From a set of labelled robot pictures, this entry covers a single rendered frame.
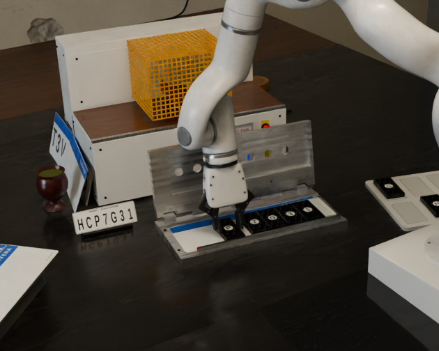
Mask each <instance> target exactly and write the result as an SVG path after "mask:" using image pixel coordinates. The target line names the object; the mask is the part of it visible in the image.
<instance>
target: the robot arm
mask: <svg viewBox="0 0 439 351"><path fill-rule="evenodd" d="M328 1H330V0H226V2H225V5H224V11H223V15H222V21H221V24H220V28H219V34H218V37H217V44H216V48H215V53H214V57H213V60H212V62H211V64H210V65H209V66H208V67H207V68H206V69H205V70H204V71H203V72H202V73H201V74H200V75H199V76H198V77H197V79H196V80H195V81H194V82H193V84H192V85H191V86H190V88H189V90H188V92H187V93H186V95H185V98H184V100H183V104H182V107H181V110H180V115H179V119H178V126H177V137H178V142H179V144H180V145H181V146H182V147H183V148H185V149H187V150H197V149H200V148H202V151H203V160H204V161H205V162H207V163H206V165H205V166H204V167H203V196H202V198H201V200H200V201H199V204H198V205H197V208H198V209H200V210H201V211H203V212H205V213H207V214H208V215H210V216H211V217H212V221H213V230H214V231H216V232H217V233H219V234H221V233H222V227H221V221H220V218H219V217H218V213H219V208H221V207H225V206H228V205H234V204H235V207H236V211H235V217H236V224H237V226H238V227H239V228H240V229H243V224H244V216H243V213H244V212H245V208H246V207H247V206H248V205H249V202H250V201H251V200H252V199H253V198H254V195H253V193H251V192H250V190H248V188H247V184H246V181H245V175H244V171H243V169H242V164H241V162H240V161H238V160H237V159H238V146H237V139H236V127H235V120H234V113H233V101H232V97H231V96H230V95H228V94H227V93H228V92H230V91H231V90H232V89H234V88H235V87H236V86H237V85H239V84H241V83H242V82H243V81H244V80H245V79H246V78H247V76H248V74H249V71H250V68H251V66H252V61H253V58H254V53H255V50H256V45H257V42H258V39H259V34H260V31H261V27H262V23H263V18H264V15H265V10H266V7H267V4H268V3H269V2H272V3H276V4H279V5H280V6H283V7H285V8H291V9H309V8H316V7H319V6H322V5H323V4H325V3H327V2H328ZM333 1H334V2H336V3H337V4H338V5H339V6H340V7H341V9H342V10H343V12H344V13H345V15H346V16H347V18H348V20H349V21H350V23H351V25H352V27H353V28H354V30H355V32H356V33H357V34H358V35H359V37H361V39H363V41H365V42H366V43H367V44H368V45H369V46H371V47H372V48H373V49H375V50H376V51H377V52H378V53H379V54H381V55H382V56H384V57H385V58H386V59H387V60H389V61H391V62H392V63H393V64H395V65H397V66H399V67H400V68H403V69H404V70H407V71H409V72H412V73H414V74H416V75H419V76H421V77H423V78H425V79H427V80H429V81H430V82H432V83H433V84H435V85H436V86H438V87H439V33H438V32H436V31H434V30H433V29H430V28H429V27H427V26H426V25H424V24H423V23H421V22H420V21H419V20H418V19H416V18H415V17H413V16H412V15H411V14H410V13H409V12H408V11H406V10H405V9H404V8H402V7H401V6H400V5H399V4H398V3H396V2H395V1H394V0H333ZM432 124H433V132H434V135H435V138H436V141H437V144H438V147H439V89H438V92H437V93H436V96H435V99H434V102H433V111H432ZM205 204H208V205H209V206H210V209H208V208H207V207H205ZM424 255H425V257H426V259H427V260H428V261H429V262H431V263H432V264H434V265H435V266H437V267H439V232H438V233H436V234H433V235H432V236H431V237H429V238H428V239H427V240H426V242H425V243H424Z"/></svg>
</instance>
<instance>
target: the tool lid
mask: <svg viewBox="0 0 439 351"><path fill-rule="evenodd" d="M236 139H237V146H238V159H237V160H238V161H240V162H241V164H242V169H243V171H244V175H245V181H246V184H247V188H248V190H250V192H251V193H253V195H254V197H257V196H260V197H261V199H260V200H261V201H262V200H266V199H269V198H275V197H279V196H282V191H286V190H290V189H295V188H298V184H302V183H306V184H307V185H314V184H315V179H314V158H313V146H312V135H311V121H310V120H302V121H298V122H294V123H287V124H283V125H276V126H272V127H266V128H261V129H257V130H251V131H247V132H240V133H236ZM284 146H287V147H288V152H287V153H285V154H283V153H282V148H283V147H284ZM266 150H271V155H270V156H269V157H265V151H266ZM147 153H148V164H149V170H150V176H151V187H152V193H153V203H154V209H155V216H156V217H157V218H161V217H164V213H167V212H173V211H175V213H176V214H180V213H184V212H189V211H192V215H199V214H203V213H205V212H203V211H201V210H200V209H198V208H197V205H198V204H199V201H200V200H201V198H202V196H203V167H204V166H205V165H206V163H207V162H205V161H204V160H203V151H202V148H200V149H197V150H187V149H185V148H183V147H182V146H181V145H180V144H178V145H174V146H167V147H163V148H156V149H152V150H147ZM250 153H253V154H254V159H253V160H251V161H248V160H247V156H248V154H250ZM195 164H200V166H201V168H200V170H199V171H194V170H193V167H194V165H195ZM177 168H181V169H182V173H181V174H180V175H176V174H175V170H176V169H177Z"/></svg>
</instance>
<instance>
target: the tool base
mask: <svg viewBox="0 0 439 351"><path fill-rule="evenodd" d="M313 187H314V186H313V185H310V186H306V185H305V184H302V185H298V188H295V189H291V190H287V191H284V192H282V196H279V197H275V198H269V199H266V200H262V201H261V200H260V199H261V197H260V196H259V197H255V198H253V199H252V200H251V201H250V202H249V205H248V206H247V207H246V208H245V211H247V210H253V209H256V208H262V207H265V206H269V205H274V204H278V203H284V202H287V201H293V200H297V199H300V198H306V197H310V196H313V197H314V198H317V196H319V195H318V193H317V192H315V191H314V190H313V189H312V188H313ZM235 211H236V207H235V204H234V205H228V206H225V207H221V208H219V213H218V217H221V216H225V215H230V214H234V213H235ZM207 219H212V217H211V216H210V215H208V214H207V213H203V214H197V215H192V211H191V212H186V213H182V214H176V215H175V214H174V213H173V212H171V213H168V214H164V217H163V218H159V219H157V221H155V228H156V230H157V231H158V233H159V234H160V236H161V237H162V239H163V240H164V242H165V243H166V245H167V246H168V248H169V249H170V251H171V252H172V254H173V255H174V257H175V258H176V260H177V261H178V263H179V264H180V266H181V267H187V266H190V265H196V264H199V263H204V262H208V261H211V260H217V259H220V258H225V257H229V256H234V255H237V254H242V253H246V252H249V251H254V250H257V249H263V248H266V247H271V246H275V245H278V244H283V243H287V242H292V241H296V240H301V239H304V238H308V237H313V236H316V235H322V234H325V233H330V232H333V231H339V230H342V229H345V228H348V220H347V219H346V218H345V217H342V216H341V219H335V220H332V221H327V222H323V223H319V224H314V225H311V226H305V227H302V228H297V229H293V230H289V231H284V232H281V233H275V234H272V235H267V236H263V237H258V238H254V239H251V240H245V241H242V242H237V243H233V244H228V245H224V246H221V247H216V248H212V249H207V250H204V251H199V252H198V251H197V250H196V251H191V252H187V253H185V252H184V251H183V249H182V247H181V246H180V245H179V243H178V242H177V240H176V239H175V237H174V236H173V235H172V233H171V231H170V230H169V228H171V227H175V226H181V225H184V224H190V223H194V222H197V221H203V220H207ZM164 229H166V231H164ZM178 249H180V251H177V250H178Z"/></svg>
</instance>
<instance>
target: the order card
mask: <svg viewBox="0 0 439 351"><path fill-rule="evenodd" d="M72 218H73V221H74V225H75V232H76V234H77V235H78V234H82V233H87V232H91V231H97V230H101V229H104V228H110V227H114V226H120V225H123V224H129V223H132V222H136V221H137V213H136V210H135V206H134V201H128V202H124V203H117V204H113V205H108V206H104V207H100V208H94V209H90V210H84V211H81V212H74V213H72Z"/></svg>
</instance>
